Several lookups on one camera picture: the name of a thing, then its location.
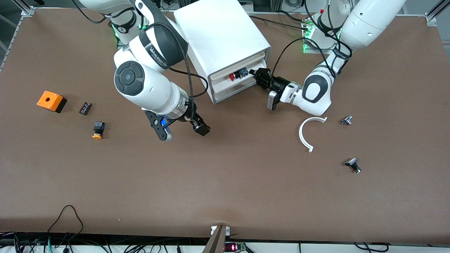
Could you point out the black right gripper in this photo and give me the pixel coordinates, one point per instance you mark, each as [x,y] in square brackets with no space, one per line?
[190,117]

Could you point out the white drawer cabinet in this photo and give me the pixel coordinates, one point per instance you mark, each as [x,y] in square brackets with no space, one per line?
[221,31]

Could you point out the small silver switch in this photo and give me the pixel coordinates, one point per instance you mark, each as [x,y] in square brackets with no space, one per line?
[347,120]

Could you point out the small black contact block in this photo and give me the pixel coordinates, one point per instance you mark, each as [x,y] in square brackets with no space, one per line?
[85,108]

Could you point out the red push button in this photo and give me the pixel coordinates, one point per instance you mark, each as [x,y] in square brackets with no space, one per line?
[232,76]

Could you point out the white plastic drawer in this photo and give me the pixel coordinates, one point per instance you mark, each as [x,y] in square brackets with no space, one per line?
[242,88]
[246,63]
[239,95]
[225,82]

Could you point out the orange button enclosure box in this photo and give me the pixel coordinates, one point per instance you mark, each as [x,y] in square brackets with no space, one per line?
[50,100]

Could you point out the white curved plastic arc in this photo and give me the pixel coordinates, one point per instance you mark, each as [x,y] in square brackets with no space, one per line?
[301,135]

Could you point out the aluminium frame corner bracket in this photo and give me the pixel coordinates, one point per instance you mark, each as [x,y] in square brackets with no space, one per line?
[27,11]
[433,15]

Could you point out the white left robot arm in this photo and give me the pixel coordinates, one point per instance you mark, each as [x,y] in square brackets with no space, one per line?
[365,24]

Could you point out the device with red display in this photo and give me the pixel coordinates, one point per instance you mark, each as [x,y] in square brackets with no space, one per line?
[235,247]

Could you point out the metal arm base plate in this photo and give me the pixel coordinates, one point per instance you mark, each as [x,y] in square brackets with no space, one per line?
[119,43]
[309,49]

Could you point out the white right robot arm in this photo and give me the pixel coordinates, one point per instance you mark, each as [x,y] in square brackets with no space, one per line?
[147,80]

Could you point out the yellow push button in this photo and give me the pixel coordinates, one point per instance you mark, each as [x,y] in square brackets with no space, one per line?
[98,130]

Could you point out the grey camera mount beam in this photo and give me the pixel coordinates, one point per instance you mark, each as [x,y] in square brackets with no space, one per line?
[215,242]

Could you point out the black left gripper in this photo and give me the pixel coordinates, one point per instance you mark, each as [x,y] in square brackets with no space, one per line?
[276,83]

